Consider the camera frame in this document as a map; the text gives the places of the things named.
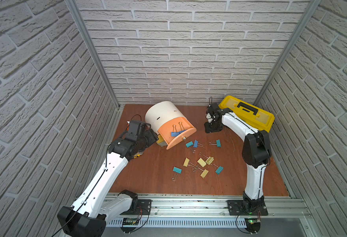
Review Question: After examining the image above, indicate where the blue binder clip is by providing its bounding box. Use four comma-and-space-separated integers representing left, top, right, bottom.
178, 122, 187, 134
193, 140, 205, 148
171, 124, 180, 137

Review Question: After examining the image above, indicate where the white round drawer cabinet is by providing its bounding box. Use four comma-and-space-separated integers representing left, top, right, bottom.
145, 101, 185, 133

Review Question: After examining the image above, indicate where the orange top drawer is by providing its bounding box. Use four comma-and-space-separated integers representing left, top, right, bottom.
157, 117, 197, 150

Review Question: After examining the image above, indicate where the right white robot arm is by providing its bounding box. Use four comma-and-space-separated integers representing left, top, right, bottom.
204, 103, 272, 214

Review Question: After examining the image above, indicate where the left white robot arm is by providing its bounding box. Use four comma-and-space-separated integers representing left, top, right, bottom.
57, 120, 158, 237

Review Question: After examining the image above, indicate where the yellow middle drawer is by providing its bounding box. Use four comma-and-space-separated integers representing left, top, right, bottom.
156, 134, 167, 146

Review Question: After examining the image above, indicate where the teal binder clip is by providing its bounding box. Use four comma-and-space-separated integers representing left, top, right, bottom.
209, 139, 221, 148
172, 166, 182, 182
211, 164, 223, 175
186, 141, 196, 153

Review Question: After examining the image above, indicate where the yellow binder clip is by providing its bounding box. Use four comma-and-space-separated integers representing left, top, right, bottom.
192, 166, 209, 179
183, 158, 195, 167
199, 153, 214, 165
197, 158, 207, 167

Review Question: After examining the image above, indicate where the yellow utility knife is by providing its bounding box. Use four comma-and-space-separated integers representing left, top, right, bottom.
133, 152, 143, 159

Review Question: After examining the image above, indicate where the yellow black toolbox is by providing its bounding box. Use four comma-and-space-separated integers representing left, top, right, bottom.
219, 95, 275, 132

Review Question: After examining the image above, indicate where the left controller board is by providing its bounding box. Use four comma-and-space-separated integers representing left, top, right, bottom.
121, 217, 140, 234

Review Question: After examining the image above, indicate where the controller board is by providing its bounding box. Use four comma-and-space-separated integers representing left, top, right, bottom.
245, 218, 261, 234
121, 217, 140, 234

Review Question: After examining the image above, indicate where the right controller board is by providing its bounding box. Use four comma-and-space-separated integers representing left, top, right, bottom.
245, 218, 261, 234

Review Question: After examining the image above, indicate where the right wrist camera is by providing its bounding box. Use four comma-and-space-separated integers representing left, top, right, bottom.
206, 103, 219, 120

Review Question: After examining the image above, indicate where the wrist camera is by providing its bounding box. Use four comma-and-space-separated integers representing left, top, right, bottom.
206, 103, 219, 120
128, 120, 146, 136

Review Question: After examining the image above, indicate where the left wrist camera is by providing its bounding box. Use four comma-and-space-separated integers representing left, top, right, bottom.
128, 120, 146, 136

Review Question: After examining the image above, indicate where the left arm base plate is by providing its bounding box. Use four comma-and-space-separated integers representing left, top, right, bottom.
122, 199, 152, 215

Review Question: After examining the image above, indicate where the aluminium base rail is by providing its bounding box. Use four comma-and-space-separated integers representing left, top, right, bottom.
63, 193, 312, 219

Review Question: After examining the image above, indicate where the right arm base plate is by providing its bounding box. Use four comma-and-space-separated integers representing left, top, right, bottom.
227, 199, 268, 216

